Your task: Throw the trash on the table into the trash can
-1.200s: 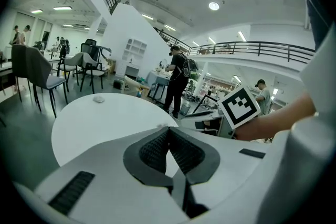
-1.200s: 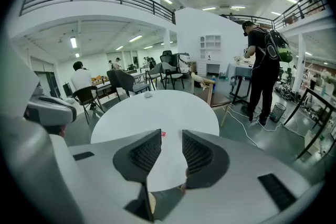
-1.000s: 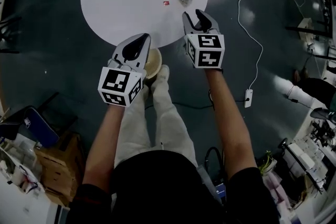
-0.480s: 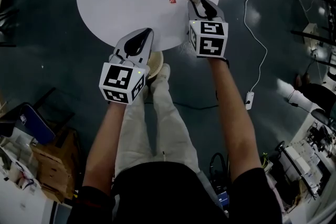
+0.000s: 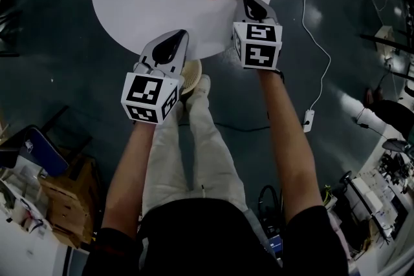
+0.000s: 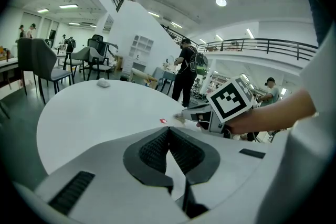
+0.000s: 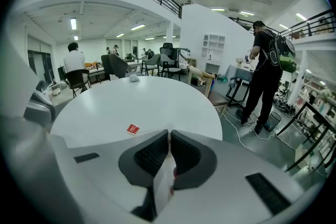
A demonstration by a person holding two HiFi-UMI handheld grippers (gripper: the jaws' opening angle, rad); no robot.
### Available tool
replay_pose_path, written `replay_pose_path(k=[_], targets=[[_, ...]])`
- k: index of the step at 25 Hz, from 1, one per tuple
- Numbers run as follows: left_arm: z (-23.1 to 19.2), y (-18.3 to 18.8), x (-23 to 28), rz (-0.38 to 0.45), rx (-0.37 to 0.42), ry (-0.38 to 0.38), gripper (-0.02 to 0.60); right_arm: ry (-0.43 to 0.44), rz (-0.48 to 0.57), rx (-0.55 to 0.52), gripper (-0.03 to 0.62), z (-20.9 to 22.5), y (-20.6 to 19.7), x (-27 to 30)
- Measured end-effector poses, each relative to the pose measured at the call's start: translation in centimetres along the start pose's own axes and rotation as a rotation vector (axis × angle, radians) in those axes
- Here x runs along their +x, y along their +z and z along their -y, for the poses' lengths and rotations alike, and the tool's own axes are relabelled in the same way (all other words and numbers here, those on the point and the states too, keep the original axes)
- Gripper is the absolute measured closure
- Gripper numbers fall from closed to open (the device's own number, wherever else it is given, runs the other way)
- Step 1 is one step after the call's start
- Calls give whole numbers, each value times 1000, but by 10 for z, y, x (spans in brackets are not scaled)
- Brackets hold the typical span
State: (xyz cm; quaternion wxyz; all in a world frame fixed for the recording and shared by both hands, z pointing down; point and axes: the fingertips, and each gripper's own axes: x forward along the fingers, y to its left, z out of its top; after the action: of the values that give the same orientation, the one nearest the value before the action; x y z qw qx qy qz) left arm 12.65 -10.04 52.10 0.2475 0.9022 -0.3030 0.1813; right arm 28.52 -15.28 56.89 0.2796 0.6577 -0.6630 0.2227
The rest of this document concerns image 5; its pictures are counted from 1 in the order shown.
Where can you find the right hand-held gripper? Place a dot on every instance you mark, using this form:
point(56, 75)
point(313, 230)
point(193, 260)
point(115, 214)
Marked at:
point(258, 48)

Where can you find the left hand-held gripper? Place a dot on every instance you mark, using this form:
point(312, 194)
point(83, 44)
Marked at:
point(148, 97)

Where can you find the beige plastic basket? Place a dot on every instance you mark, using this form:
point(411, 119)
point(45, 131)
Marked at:
point(193, 74)

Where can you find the person's right forearm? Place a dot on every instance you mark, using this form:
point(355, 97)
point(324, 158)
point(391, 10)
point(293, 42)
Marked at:
point(288, 145)

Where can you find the person's left forearm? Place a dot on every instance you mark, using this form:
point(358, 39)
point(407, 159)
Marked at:
point(129, 177)

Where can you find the person's white shoe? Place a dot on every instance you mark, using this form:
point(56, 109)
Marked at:
point(202, 85)

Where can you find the white power strip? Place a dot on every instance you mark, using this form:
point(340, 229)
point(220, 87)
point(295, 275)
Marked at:
point(309, 121)

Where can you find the small wooden box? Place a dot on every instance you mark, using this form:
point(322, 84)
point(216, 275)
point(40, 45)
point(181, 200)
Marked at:
point(385, 37)

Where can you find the black chair blue cushion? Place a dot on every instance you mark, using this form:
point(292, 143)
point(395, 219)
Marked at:
point(48, 152)

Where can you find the brown cardboard box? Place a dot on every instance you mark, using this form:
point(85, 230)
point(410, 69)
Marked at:
point(71, 200)

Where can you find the person's black shirt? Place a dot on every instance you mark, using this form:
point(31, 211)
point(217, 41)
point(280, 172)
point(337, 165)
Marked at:
point(210, 236)

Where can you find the cluttered white workbench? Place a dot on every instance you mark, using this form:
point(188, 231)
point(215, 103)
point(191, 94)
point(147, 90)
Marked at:
point(365, 200)

